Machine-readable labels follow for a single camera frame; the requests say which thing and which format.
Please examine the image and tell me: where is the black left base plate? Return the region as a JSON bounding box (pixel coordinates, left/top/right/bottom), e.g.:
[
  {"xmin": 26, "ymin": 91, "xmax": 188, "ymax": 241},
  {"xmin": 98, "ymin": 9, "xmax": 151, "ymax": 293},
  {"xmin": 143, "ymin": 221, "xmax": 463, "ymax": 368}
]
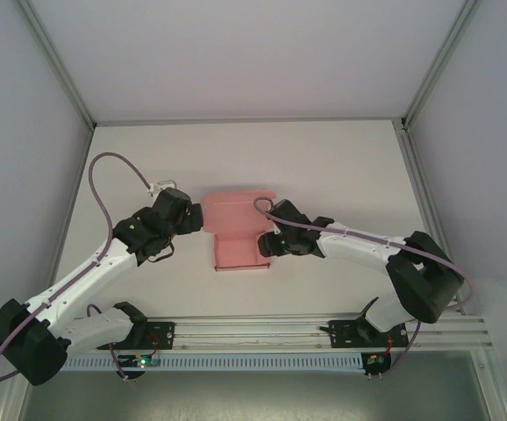
[{"xmin": 97, "ymin": 321, "xmax": 176, "ymax": 352}]

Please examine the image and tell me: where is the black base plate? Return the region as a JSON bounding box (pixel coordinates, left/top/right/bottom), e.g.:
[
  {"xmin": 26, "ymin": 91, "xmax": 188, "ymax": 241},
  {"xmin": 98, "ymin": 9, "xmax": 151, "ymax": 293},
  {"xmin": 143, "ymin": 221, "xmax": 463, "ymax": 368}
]
[
  {"xmin": 97, "ymin": 321, "xmax": 176, "ymax": 352},
  {"xmin": 328, "ymin": 319, "xmax": 412, "ymax": 351}
]

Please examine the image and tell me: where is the white slotted cable duct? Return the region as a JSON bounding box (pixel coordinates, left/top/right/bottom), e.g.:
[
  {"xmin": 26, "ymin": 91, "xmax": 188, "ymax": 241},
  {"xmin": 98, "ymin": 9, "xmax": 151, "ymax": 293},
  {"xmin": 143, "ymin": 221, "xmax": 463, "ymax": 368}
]
[{"xmin": 60, "ymin": 353, "xmax": 364, "ymax": 374}]

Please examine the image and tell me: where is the aluminium frame post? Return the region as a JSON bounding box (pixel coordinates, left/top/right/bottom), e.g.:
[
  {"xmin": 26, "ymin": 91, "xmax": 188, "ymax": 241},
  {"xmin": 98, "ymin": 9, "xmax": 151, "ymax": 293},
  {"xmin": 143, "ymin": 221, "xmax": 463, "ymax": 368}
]
[
  {"xmin": 402, "ymin": 0, "xmax": 485, "ymax": 131},
  {"xmin": 18, "ymin": 0, "xmax": 96, "ymax": 132}
]

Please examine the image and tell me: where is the aluminium side rail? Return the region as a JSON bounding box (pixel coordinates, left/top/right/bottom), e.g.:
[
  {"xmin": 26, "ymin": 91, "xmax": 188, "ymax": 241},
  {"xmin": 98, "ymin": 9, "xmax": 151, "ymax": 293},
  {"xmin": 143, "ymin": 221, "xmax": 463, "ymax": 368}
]
[
  {"xmin": 393, "ymin": 118, "xmax": 507, "ymax": 421},
  {"xmin": 0, "ymin": 126, "xmax": 95, "ymax": 421}
]

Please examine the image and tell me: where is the pink paper box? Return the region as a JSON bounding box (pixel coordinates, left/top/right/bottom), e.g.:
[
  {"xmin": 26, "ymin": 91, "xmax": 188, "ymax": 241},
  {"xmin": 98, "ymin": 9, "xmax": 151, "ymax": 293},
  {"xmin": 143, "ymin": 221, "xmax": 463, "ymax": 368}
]
[{"xmin": 200, "ymin": 188, "xmax": 277, "ymax": 274}]

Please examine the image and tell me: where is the left circuit board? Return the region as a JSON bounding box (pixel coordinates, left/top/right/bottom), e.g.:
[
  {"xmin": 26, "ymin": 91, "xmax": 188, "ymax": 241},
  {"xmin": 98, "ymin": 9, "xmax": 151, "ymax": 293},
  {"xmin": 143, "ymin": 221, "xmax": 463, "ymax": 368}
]
[{"xmin": 119, "ymin": 353, "xmax": 162, "ymax": 370}]

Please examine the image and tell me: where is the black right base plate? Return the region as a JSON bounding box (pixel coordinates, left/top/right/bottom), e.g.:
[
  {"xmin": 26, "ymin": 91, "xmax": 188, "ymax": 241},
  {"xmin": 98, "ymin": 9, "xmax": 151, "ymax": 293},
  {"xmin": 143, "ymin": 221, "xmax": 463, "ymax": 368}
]
[{"xmin": 328, "ymin": 319, "xmax": 412, "ymax": 351}]

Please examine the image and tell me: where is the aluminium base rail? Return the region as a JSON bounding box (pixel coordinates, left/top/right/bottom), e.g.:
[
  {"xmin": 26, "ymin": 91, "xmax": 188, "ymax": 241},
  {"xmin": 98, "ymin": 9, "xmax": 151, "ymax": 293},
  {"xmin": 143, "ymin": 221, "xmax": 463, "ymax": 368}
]
[{"xmin": 67, "ymin": 311, "xmax": 494, "ymax": 352}]

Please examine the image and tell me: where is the aluminium back rail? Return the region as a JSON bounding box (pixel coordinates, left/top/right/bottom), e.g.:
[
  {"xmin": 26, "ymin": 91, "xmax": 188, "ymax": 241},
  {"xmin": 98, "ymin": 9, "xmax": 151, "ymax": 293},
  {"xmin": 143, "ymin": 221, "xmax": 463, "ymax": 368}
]
[{"xmin": 93, "ymin": 116, "xmax": 406, "ymax": 128}]

